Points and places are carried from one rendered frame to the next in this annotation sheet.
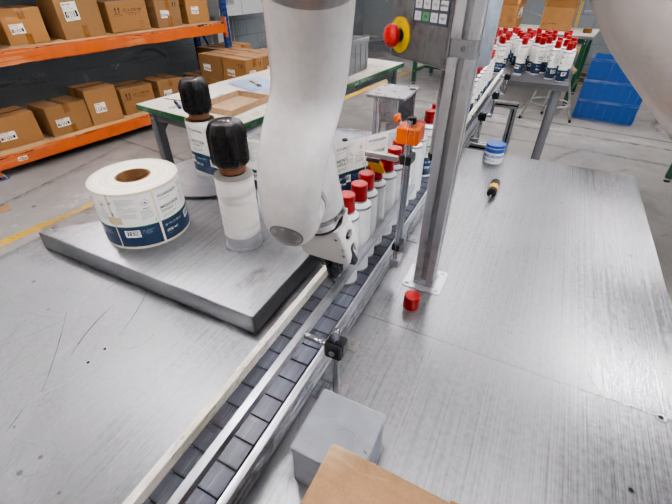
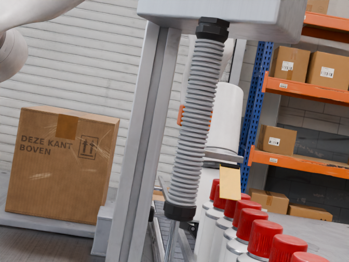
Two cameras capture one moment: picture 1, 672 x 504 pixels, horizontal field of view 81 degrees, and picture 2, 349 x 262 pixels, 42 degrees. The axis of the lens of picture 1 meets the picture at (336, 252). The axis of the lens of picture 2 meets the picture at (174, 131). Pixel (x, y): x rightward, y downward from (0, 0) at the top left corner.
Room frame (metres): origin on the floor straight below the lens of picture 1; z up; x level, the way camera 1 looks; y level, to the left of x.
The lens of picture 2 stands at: (1.23, -0.50, 1.19)
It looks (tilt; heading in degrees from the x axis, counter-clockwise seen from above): 3 degrees down; 147
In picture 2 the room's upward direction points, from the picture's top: 10 degrees clockwise
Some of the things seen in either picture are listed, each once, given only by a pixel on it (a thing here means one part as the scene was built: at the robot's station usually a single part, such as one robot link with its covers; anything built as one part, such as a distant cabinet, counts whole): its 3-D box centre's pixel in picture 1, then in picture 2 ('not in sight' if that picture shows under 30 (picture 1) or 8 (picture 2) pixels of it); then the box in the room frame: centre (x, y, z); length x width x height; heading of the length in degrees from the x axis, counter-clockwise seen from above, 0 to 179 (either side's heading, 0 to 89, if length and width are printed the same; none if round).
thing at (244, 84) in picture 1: (256, 84); not in sight; (2.68, 0.52, 0.81); 0.32 x 0.24 x 0.01; 42
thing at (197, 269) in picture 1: (242, 200); not in sight; (1.04, 0.28, 0.86); 0.80 x 0.67 x 0.05; 153
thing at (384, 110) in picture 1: (391, 137); not in sight; (1.15, -0.17, 1.01); 0.14 x 0.13 x 0.26; 153
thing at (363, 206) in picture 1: (357, 227); (215, 251); (0.70, -0.05, 0.98); 0.05 x 0.05 x 0.20
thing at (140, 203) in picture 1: (141, 202); not in sight; (0.86, 0.48, 0.95); 0.20 x 0.20 x 0.14
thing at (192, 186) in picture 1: (211, 175); not in sight; (1.16, 0.40, 0.89); 0.31 x 0.31 x 0.01
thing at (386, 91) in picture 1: (393, 91); not in sight; (1.16, -0.16, 1.14); 0.14 x 0.11 x 0.01; 153
